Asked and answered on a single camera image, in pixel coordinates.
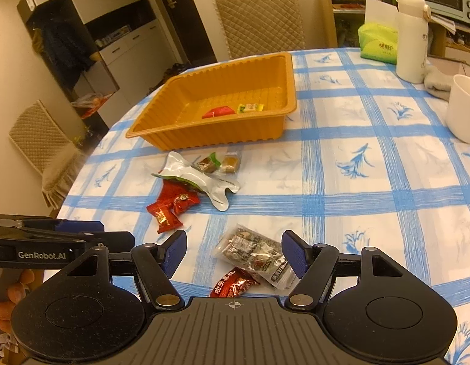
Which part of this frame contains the clear packet of dark snacks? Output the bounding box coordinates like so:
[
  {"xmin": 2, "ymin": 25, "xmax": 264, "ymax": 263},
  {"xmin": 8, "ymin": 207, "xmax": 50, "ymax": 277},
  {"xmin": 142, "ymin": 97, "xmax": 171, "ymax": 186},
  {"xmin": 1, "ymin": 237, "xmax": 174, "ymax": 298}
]
[{"xmin": 213, "ymin": 224, "xmax": 300, "ymax": 293}]

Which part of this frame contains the plastic bag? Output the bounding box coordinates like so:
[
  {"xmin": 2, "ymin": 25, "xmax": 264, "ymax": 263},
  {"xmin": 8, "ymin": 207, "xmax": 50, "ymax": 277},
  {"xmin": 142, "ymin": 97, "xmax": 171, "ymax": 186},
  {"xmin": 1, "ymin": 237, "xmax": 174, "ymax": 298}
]
[{"xmin": 71, "ymin": 92, "xmax": 114, "ymax": 116}]

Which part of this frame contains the grey cloth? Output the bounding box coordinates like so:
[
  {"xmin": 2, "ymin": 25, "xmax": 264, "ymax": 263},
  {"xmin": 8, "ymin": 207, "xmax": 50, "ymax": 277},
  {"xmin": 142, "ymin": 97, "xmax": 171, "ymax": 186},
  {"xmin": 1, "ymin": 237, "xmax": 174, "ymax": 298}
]
[{"xmin": 423, "ymin": 64, "xmax": 458, "ymax": 101}]

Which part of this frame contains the white cabinet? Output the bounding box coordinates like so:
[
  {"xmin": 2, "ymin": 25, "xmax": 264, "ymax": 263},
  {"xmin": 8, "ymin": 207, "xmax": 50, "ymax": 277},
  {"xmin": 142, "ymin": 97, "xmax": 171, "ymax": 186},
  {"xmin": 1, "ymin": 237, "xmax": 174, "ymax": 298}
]
[{"xmin": 16, "ymin": 0, "xmax": 182, "ymax": 130}]

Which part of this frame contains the green clear candy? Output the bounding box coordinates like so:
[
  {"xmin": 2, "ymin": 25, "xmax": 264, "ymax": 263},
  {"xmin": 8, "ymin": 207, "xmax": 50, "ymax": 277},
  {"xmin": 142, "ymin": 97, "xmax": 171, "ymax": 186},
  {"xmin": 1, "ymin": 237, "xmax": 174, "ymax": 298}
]
[{"xmin": 192, "ymin": 152, "xmax": 222, "ymax": 173}]

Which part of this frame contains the beige quilted chair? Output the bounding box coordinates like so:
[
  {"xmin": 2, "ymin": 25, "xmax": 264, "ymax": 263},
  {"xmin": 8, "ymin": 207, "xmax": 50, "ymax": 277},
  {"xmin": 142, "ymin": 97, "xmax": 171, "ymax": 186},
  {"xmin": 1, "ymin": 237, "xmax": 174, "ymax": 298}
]
[
  {"xmin": 214, "ymin": 0, "xmax": 307, "ymax": 61},
  {"xmin": 9, "ymin": 100, "xmax": 87, "ymax": 210}
]

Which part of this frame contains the brown clear candy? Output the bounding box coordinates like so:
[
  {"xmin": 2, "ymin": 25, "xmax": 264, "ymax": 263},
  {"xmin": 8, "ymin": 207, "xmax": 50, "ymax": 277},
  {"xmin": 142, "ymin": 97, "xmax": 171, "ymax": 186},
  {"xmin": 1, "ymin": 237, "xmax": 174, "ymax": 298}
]
[{"xmin": 220, "ymin": 151, "xmax": 241, "ymax": 173}]

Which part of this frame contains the green tissue box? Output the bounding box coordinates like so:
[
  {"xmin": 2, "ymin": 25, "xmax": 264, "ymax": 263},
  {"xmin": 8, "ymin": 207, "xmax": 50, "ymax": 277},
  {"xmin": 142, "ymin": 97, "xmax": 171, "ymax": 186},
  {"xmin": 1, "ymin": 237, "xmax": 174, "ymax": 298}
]
[{"xmin": 357, "ymin": 0, "xmax": 399, "ymax": 64}]

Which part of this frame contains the wooden shelf unit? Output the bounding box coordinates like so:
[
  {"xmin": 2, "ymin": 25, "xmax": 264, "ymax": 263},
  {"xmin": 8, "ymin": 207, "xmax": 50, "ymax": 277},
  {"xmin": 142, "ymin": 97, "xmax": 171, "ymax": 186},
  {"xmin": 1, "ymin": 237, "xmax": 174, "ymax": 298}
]
[{"xmin": 316, "ymin": 0, "xmax": 470, "ymax": 61}]

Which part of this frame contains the dark hanging jacket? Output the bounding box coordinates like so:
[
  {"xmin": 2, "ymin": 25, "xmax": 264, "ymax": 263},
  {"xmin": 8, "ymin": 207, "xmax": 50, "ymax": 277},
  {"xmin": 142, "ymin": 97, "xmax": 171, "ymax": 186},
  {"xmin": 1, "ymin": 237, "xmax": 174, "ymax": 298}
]
[{"xmin": 31, "ymin": 19, "xmax": 95, "ymax": 92}]

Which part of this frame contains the person's left hand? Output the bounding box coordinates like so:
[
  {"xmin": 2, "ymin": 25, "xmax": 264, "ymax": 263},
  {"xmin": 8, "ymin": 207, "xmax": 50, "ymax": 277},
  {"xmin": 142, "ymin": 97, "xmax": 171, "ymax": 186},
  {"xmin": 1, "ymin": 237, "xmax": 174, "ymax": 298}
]
[{"xmin": 0, "ymin": 269, "xmax": 36, "ymax": 333}]

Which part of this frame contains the white thermos bottle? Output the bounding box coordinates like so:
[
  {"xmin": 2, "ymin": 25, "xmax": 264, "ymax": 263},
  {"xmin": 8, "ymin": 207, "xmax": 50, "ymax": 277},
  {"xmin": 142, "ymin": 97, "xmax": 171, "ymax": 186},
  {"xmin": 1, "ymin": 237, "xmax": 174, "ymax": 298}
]
[{"xmin": 395, "ymin": 0, "xmax": 433, "ymax": 84}]

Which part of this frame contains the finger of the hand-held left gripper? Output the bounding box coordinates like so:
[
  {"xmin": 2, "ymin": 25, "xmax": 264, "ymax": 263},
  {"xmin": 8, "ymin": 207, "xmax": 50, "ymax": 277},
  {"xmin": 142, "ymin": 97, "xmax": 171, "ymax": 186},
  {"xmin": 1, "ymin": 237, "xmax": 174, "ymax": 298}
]
[
  {"xmin": 0, "ymin": 215, "xmax": 106, "ymax": 233},
  {"xmin": 0, "ymin": 227, "xmax": 135, "ymax": 255}
]

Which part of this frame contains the blue checked tablecloth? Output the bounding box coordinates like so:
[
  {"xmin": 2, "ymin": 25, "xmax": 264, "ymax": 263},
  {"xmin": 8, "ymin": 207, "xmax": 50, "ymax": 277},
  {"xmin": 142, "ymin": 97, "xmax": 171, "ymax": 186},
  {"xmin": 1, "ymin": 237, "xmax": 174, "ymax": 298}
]
[{"xmin": 43, "ymin": 47, "xmax": 470, "ymax": 365}]

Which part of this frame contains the white cup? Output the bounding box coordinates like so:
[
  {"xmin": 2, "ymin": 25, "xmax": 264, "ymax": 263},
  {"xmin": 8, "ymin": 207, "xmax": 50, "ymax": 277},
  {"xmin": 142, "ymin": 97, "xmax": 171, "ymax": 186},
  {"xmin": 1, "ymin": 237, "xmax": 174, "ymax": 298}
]
[{"xmin": 446, "ymin": 74, "xmax": 470, "ymax": 143}]

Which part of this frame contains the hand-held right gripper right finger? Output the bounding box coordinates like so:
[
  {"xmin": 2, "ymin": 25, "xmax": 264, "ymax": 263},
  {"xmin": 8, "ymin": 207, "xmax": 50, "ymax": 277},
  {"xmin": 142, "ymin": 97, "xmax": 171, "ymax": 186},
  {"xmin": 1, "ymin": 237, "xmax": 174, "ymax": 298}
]
[{"xmin": 281, "ymin": 230, "xmax": 406, "ymax": 312}]

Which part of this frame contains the dark wooden door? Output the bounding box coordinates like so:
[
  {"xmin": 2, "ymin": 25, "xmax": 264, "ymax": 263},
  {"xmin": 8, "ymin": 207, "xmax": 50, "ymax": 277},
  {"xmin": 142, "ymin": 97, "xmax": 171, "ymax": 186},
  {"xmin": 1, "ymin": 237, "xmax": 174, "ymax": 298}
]
[{"xmin": 147, "ymin": 0, "xmax": 218, "ymax": 69}]

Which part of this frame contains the orange plastic tray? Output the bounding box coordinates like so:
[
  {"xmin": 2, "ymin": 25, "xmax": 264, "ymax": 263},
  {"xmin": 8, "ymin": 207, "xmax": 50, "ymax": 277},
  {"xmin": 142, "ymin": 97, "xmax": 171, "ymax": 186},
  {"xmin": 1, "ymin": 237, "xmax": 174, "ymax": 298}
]
[{"xmin": 126, "ymin": 52, "xmax": 297, "ymax": 150}]

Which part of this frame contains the small red snack packet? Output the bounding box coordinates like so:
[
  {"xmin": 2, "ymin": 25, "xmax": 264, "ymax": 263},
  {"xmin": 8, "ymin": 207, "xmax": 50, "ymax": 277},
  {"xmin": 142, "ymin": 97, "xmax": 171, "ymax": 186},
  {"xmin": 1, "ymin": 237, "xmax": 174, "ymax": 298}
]
[{"xmin": 202, "ymin": 105, "xmax": 235, "ymax": 119}]

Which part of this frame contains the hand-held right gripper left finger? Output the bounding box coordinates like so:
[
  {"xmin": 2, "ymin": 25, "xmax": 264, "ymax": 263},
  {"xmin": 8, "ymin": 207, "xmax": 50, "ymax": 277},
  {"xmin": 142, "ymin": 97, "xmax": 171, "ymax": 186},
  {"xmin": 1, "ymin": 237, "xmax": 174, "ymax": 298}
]
[{"xmin": 62, "ymin": 230, "xmax": 188, "ymax": 312}]

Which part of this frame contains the red candy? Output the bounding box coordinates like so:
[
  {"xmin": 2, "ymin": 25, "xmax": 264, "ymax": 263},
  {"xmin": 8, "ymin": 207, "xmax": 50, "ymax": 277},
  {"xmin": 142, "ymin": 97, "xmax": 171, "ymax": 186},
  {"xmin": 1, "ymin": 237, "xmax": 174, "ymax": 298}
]
[
  {"xmin": 147, "ymin": 201, "xmax": 184, "ymax": 234},
  {"xmin": 172, "ymin": 192, "xmax": 201, "ymax": 215},
  {"xmin": 159, "ymin": 180, "xmax": 182, "ymax": 206}
]

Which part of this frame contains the red packet with white print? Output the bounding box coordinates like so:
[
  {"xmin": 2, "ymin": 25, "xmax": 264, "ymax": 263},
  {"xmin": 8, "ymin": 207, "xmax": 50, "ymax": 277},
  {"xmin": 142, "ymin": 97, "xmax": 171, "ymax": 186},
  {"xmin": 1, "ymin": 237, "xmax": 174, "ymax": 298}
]
[{"xmin": 209, "ymin": 267, "xmax": 261, "ymax": 298}]

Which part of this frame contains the silver foil pouch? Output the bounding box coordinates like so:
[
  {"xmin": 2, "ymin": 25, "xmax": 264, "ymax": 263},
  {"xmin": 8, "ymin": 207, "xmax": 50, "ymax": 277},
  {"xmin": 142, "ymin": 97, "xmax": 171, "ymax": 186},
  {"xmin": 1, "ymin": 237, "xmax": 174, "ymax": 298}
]
[{"xmin": 152, "ymin": 151, "xmax": 241, "ymax": 210}]

